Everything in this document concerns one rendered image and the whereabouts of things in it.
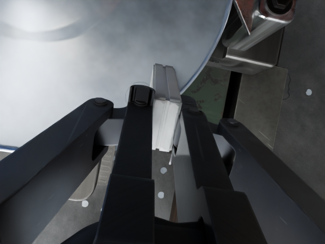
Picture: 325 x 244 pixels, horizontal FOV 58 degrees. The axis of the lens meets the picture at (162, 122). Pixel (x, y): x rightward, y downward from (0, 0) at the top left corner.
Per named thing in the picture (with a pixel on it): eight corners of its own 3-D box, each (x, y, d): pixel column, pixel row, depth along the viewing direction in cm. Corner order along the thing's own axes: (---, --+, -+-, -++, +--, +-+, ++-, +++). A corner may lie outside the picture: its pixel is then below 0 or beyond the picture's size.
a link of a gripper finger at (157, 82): (157, 151, 16) (143, 149, 16) (156, 103, 22) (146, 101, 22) (168, 99, 14) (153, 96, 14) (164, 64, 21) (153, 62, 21)
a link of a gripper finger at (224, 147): (181, 129, 13) (244, 139, 14) (174, 92, 18) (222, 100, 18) (174, 157, 14) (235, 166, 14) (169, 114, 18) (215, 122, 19)
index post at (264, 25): (247, 52, 31) (299, 21, 21) (220, 46, 30) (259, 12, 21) (252, 26, 31) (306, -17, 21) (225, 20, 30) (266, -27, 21)
